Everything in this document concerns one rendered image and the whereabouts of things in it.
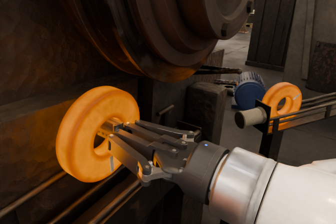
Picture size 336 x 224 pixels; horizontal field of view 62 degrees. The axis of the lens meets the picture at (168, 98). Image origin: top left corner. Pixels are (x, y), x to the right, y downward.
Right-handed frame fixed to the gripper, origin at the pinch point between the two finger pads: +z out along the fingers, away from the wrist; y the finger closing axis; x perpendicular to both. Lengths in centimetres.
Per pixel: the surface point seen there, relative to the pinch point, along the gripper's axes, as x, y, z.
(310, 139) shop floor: -83, 206, -30
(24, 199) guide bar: -10.0, -11.4, 5.0
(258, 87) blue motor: -56, 220, 22
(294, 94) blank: -9, 72, -20
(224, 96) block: -6.4, 44.3, -4.4
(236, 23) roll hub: 16.5, 23.1, -10.9
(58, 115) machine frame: 0.5, -3.3, 6.7
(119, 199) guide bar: -13.7, 0.6, -3.6
